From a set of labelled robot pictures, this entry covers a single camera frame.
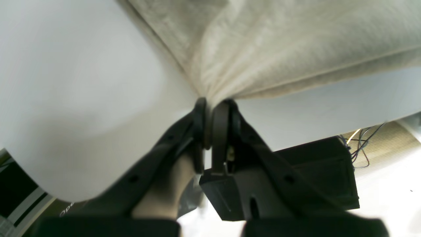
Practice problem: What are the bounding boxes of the black box under table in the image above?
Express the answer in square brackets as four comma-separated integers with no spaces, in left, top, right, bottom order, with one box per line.
[199,136,360,222]

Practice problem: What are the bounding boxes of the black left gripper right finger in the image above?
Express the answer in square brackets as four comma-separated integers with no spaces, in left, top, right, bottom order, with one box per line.
[210,99,389,237]

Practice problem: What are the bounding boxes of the beige grey t-shirt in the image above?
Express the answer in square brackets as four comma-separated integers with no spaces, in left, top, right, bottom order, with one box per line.
[121,0,421,106]

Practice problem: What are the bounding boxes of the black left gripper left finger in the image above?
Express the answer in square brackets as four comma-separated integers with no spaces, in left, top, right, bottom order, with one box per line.
[31,98,207,237]

